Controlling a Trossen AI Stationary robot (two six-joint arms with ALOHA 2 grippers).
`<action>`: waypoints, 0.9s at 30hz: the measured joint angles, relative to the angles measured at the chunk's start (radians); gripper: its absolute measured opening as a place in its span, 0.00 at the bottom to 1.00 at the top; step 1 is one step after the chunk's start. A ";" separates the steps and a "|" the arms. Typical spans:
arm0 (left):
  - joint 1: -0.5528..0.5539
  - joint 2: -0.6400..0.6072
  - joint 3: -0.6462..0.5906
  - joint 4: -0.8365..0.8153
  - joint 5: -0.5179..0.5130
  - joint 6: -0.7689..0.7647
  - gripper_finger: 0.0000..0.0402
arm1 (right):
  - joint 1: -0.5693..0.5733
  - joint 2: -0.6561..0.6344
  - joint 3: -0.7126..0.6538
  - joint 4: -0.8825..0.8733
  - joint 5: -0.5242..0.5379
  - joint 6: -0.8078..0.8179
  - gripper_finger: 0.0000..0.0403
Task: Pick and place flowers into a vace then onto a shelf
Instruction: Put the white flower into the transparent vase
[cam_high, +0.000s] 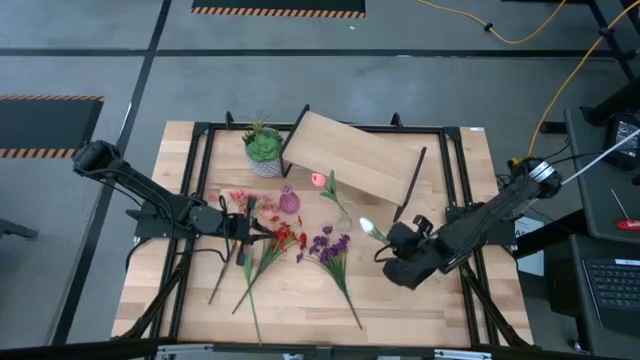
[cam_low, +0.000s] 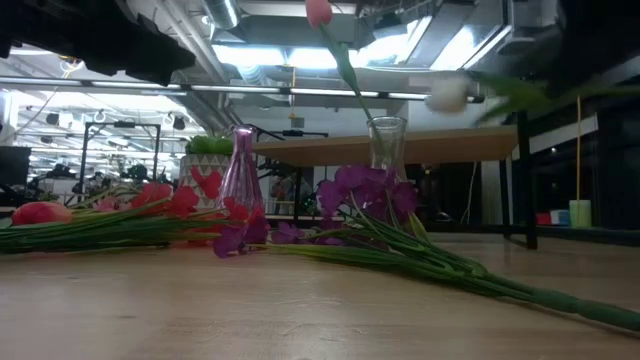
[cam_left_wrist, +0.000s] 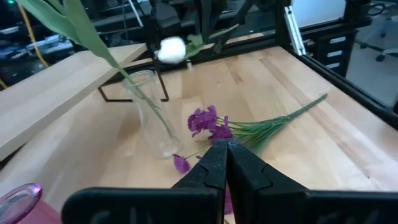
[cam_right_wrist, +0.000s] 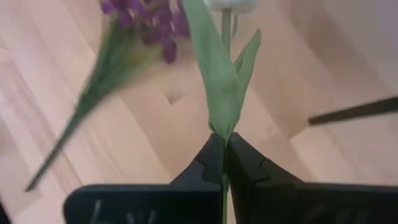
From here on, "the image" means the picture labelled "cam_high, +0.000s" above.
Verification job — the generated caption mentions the white paper label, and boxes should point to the white paper label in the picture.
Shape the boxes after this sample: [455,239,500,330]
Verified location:
[513,215,547,278]

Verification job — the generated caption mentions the black desk device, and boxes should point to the black desk device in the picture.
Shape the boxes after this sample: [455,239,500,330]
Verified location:
[603,111,640,172]

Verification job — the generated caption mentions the wooden shelf with black legs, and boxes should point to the wooden shelf with black legs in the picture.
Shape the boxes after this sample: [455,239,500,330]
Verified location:
[278,103,428,224]

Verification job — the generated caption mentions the yellow floor cable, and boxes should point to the yellow floor cable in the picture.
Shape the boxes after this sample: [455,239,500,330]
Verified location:
[416,0,640,158]

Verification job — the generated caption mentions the succulent in patterned white pot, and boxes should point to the succulent in patterned white pot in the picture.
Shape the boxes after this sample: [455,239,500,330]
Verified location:
[241,113,286,179]

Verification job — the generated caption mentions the white artificial tulip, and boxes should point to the white artificial tulip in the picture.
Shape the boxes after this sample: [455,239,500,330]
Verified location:
[358,216,391,246]

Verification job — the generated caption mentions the black floor stand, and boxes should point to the black floor stand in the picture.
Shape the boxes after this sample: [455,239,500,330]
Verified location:
[579,0,640,127]

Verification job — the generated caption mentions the black metal table frame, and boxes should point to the black metal table frame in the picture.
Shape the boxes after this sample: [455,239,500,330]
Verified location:
[112,110,534,360]

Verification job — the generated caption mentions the purple artificial flower bunch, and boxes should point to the purple artificial flower bunch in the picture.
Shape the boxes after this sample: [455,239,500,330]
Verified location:
[295,225,364,332]

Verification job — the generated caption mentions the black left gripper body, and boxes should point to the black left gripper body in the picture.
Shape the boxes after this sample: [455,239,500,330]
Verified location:
[219,197,258,267]

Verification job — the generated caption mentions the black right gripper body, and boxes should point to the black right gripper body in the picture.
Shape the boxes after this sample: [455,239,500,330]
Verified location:
[382,214,454,292]

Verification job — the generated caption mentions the dark grey desk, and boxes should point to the dark grey desk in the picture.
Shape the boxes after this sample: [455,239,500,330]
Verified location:
[563,106,640,360]

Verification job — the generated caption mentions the clear glass vase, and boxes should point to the clear glass vase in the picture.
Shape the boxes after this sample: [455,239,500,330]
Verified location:
[336,199,357,230]

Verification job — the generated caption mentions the laptop keyboard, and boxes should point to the laptop keyboard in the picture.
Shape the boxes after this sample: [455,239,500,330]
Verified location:
[581,256,640,347]

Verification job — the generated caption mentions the red-handled screwdriver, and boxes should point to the red-handled screwdriver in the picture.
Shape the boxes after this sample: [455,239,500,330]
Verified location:
[609,187,640,233]

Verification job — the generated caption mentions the red artificial flower bunch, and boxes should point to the red artificial flower bunch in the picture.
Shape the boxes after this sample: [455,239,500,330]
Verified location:
[231,214,309,316]

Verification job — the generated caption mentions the black hazard-striped floor mat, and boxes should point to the black hazard-striped floor mat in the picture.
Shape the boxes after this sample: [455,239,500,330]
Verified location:
[0,94,105,161]
[190,0,367,20]

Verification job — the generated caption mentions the white rod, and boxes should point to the white rod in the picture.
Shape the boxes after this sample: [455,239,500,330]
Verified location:
[560,128,640,188]

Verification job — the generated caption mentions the pink artificial flower bunch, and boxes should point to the pink artificial flower bunch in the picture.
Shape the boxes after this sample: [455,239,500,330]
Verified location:
[206,188,281,306]

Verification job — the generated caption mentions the pink artificial tulip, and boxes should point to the pink artificial tulip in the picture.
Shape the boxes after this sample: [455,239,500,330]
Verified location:
[311,169,349,214]

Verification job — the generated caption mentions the purple ribbed glass vase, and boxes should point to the purple ribbed glass vase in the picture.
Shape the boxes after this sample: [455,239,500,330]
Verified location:
[277,183,302,216]

